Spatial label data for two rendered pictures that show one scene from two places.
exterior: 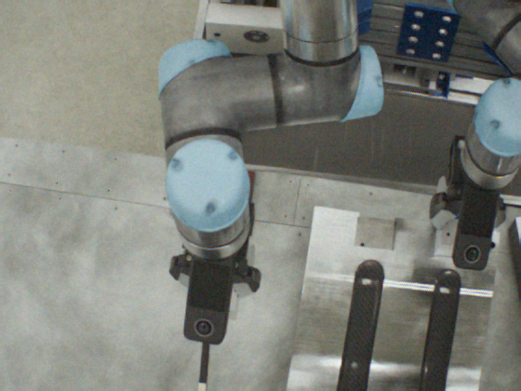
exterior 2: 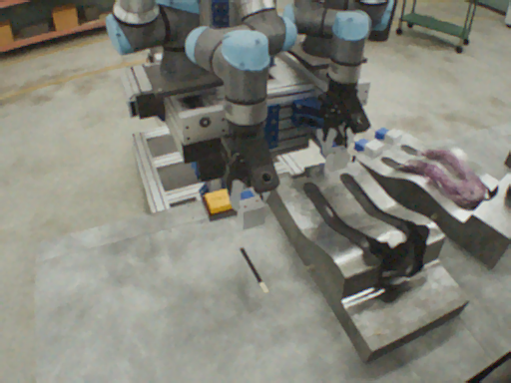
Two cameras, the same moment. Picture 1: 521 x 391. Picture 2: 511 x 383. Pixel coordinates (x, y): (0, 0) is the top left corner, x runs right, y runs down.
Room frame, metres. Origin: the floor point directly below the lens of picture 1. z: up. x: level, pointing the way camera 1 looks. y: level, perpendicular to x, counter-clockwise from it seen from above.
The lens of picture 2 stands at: (-0.17, 0.34, 1.50)
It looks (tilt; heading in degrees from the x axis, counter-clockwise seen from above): 41 degrees down; 330
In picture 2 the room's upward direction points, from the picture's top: straight up
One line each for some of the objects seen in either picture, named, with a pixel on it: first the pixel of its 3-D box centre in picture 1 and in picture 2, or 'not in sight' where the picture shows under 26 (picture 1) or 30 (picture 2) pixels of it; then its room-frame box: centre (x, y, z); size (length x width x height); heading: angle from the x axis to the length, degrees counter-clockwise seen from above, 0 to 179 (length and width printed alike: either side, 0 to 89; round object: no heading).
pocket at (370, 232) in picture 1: (374, 235); (298, 179); (0.42, -0.15, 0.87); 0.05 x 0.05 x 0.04; 81
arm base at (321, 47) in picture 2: not in sight; (324, 36); (0.80, -0.51, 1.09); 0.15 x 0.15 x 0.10
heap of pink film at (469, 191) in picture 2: not in sight; (447, 170); (0.22, -0.52, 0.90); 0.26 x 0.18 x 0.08; 9
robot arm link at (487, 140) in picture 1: (506, 125); (349, 38); (0.43, -0.26, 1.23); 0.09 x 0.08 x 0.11; 129
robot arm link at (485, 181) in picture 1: (489, 153); (343, 70); (0.43, -0.26, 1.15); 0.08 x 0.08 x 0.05
